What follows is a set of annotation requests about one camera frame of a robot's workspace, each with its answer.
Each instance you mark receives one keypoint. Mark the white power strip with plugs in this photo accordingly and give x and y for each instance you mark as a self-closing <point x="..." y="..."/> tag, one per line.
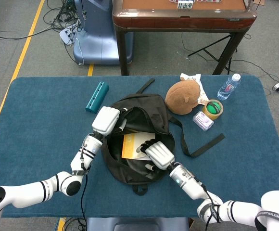
<point x="64" y="35"/>

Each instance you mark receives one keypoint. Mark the clear water bottle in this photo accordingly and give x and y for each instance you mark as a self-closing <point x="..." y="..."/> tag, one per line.
<point x="227" y="89"/>

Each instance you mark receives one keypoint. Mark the green ball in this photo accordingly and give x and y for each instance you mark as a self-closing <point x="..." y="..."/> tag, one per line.
<point x="213" y="107"/>

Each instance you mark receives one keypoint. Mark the tan tape roll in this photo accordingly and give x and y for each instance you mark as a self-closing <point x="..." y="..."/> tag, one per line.
<point x="209" y="115"/>

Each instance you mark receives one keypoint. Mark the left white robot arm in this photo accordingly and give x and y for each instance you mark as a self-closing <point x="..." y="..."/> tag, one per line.
<point x="21" y="195"/>

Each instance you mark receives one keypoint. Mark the orange yellow booklet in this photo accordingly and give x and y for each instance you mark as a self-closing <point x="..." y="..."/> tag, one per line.
<point x="130" y="146"/>

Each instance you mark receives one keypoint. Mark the black backpack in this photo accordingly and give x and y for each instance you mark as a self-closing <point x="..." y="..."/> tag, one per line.
<point x="130" y="173"/>

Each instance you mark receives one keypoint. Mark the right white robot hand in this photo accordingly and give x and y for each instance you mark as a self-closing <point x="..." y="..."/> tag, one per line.
<point x="161" y="155"/>

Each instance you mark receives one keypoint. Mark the brown mahjong table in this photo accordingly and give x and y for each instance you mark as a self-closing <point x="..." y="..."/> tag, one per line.
<point x="178" y="22"/>

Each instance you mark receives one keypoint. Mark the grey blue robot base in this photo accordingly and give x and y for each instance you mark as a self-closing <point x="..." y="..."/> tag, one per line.
<point x="137" y="225"/>

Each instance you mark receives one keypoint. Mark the white snack bag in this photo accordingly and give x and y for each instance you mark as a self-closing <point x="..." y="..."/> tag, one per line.
<point x="190" y="77"/>

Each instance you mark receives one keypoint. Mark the green print mahjong tiles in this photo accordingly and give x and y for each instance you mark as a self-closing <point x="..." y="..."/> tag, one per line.
<point x="185" y="4"/>

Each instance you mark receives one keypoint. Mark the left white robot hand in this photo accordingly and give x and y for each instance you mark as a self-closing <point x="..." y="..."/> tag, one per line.
<point x="105" y="120"/>

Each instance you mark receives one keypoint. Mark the blue grey machine base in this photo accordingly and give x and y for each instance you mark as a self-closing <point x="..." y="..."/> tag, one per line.
<point x="93" y="45"/>

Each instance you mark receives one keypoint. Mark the teal cylinder block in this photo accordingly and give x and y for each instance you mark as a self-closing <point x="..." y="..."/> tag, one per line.
<point x="97" y="97"/>

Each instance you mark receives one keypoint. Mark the brown plush toy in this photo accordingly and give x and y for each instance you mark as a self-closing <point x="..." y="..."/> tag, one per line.
<point x="180" y="96"/>

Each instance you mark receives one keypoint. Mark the cardboard box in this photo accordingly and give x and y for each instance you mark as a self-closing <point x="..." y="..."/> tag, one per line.
<point x="259" y="2"/>

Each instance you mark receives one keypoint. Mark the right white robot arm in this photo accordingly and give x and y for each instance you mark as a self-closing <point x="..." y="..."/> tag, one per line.
<point x="187" y="180"/>

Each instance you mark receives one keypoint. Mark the blue felt table cover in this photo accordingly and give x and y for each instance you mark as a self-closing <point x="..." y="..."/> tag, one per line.
<point x="45" y="144"/>

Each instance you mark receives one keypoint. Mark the clear plastic box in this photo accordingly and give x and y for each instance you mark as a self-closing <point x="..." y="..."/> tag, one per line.
<point x="203" y="120"/>

